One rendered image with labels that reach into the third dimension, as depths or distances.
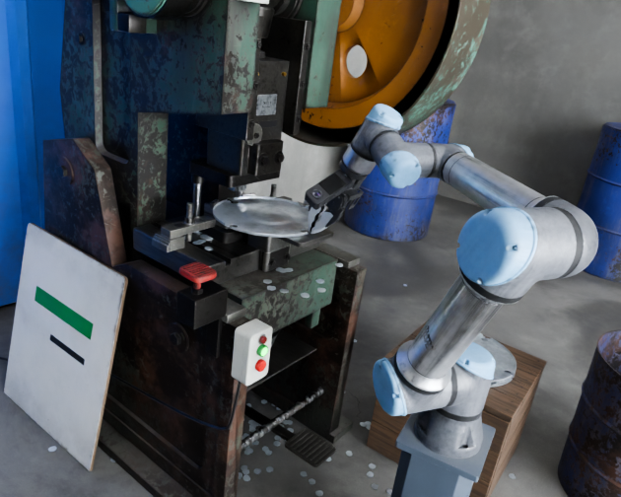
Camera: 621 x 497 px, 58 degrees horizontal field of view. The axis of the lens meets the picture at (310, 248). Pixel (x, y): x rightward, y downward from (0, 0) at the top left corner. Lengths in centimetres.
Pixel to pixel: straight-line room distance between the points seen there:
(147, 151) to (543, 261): 105
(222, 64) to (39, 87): 129
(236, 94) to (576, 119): 347
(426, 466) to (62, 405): 109
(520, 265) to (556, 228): 9
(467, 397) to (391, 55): 94
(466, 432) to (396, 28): 105
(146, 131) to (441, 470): 108
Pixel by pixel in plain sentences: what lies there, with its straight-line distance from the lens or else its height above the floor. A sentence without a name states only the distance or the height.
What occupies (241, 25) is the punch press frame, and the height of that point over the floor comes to 125.
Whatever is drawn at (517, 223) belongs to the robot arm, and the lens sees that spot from 87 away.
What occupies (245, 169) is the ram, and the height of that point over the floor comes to 91.
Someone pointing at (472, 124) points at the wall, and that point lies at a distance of 476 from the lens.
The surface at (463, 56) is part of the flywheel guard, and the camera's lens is 161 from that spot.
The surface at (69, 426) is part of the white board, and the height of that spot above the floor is 8.
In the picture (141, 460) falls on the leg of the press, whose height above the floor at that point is 3.
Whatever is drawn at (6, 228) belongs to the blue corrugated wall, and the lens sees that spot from 255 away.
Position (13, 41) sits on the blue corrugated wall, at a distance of 240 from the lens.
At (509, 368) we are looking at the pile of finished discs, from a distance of 187.
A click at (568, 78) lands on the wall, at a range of 452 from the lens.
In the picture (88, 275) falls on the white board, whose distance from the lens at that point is 171.
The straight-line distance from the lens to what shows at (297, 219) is 150.
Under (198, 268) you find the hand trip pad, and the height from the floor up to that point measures 76.
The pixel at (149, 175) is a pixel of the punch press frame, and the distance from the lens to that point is 159.
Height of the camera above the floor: 129
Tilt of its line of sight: 23 degrees down
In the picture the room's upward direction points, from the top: 8 degrees clockwise
